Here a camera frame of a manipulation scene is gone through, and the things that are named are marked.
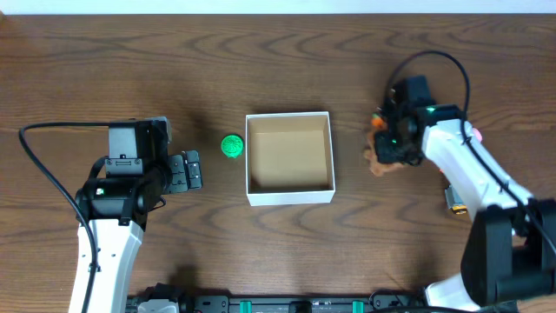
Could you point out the brown plush bear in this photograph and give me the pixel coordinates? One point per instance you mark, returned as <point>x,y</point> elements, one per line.
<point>376,168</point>

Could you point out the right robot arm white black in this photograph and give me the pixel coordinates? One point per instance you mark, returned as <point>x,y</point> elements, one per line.
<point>510,251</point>

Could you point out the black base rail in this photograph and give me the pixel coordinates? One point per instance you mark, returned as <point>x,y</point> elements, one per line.
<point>168,298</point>

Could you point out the white cardboard box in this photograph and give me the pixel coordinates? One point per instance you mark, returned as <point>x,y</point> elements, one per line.
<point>289,158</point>

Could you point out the pink white duck toy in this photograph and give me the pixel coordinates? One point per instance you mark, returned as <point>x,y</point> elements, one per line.
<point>477,135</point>

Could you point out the grey yellow toy truck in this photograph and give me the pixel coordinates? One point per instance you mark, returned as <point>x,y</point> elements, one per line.
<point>454,202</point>

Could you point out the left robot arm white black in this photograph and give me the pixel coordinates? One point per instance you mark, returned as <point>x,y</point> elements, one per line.
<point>115,201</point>

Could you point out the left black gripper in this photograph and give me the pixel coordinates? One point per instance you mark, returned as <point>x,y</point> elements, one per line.
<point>176,172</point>

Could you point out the green round toy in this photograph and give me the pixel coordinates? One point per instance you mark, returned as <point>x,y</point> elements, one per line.
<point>232,146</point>

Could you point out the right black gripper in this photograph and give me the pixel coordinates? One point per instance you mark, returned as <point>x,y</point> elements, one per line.
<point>385,154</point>

